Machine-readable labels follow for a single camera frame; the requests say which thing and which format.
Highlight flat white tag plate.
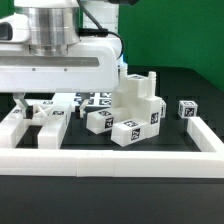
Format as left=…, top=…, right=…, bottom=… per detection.
left=52, top=93, right=111, bottom=108

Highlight white tagged nut cube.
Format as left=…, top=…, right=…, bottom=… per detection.
left=160, top=100, right=167, bottom=118
left=178, top=100, right=198, bottom=119

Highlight white chair back frame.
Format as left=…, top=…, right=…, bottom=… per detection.
left=15, top=100, right=75, bottom=149

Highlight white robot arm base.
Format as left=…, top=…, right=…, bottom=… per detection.
left=81, top=0, right=128, bottom=73

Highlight white chair seat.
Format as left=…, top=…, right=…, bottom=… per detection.
left=111, top=65, right=162, bottom=138

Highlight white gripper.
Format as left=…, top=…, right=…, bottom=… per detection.
left=0, top=0, right=120, bottom=119

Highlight white U-shaped obstacle frame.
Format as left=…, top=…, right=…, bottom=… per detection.
left=0, top=107, right=224, bottom=178

